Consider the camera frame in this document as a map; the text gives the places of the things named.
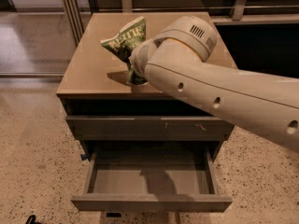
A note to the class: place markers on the green jalapeno chip bag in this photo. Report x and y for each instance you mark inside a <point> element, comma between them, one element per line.
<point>124,42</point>

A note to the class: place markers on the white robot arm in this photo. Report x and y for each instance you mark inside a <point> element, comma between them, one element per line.
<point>174,62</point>

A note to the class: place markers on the grey drawer cabinet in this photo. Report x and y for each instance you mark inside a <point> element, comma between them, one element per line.
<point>94,84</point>

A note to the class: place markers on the open grey middle drawer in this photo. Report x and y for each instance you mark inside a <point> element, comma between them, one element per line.
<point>152,180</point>

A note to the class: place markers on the blue cabinet side knob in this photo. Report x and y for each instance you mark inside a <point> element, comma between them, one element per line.
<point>83,157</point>

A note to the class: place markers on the black object on floor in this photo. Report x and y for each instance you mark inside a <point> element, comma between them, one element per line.
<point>32,220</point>

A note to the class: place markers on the metal shelving frame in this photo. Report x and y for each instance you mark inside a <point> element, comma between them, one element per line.
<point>224,12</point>

